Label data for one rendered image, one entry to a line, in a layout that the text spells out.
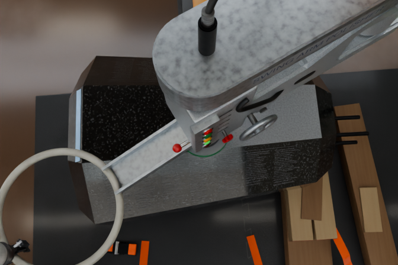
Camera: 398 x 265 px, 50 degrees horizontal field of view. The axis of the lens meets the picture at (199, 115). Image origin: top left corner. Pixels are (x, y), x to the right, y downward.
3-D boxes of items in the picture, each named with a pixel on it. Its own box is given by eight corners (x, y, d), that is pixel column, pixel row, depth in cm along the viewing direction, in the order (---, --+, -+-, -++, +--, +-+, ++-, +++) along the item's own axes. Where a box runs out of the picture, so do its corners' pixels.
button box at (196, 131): (212, 134, 142) (215, 111, 115) (216, 141, 142) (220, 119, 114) (191, 146, 141) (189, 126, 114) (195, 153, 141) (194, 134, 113)
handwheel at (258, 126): (260, 102, 156) (266, 89, 142) (275, 125, 154) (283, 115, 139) (225, 123, 154) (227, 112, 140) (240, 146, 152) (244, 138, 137)
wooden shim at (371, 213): (358, 187, 250) (359, 187, 249) (375, 187, 250) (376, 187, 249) (363, 232, 244) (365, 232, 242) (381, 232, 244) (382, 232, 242)
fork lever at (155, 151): (244, 65, 166) (243, 62, 161) (272, 106, 161) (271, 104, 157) (102, 160, 175) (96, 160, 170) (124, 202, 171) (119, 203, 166)
